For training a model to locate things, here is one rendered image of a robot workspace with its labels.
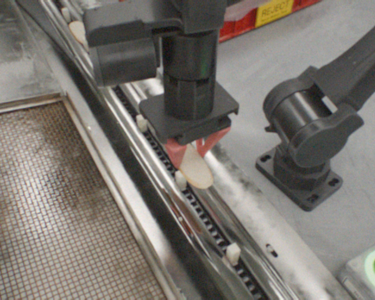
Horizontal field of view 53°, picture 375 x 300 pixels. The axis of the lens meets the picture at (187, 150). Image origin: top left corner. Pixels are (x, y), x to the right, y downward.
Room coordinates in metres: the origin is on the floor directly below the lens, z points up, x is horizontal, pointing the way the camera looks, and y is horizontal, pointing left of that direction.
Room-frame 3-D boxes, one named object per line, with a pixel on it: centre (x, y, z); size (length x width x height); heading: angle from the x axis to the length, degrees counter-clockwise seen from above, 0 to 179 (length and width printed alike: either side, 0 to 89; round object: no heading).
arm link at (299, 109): (0.37, -0.16, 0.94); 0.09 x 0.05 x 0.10; 107
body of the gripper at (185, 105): (0.33, 0.00, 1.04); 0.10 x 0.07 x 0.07; 120
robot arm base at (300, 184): (0.38, -0.18, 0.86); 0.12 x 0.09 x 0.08; 37
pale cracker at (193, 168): (0.33, 0.00, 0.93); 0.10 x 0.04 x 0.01; 30
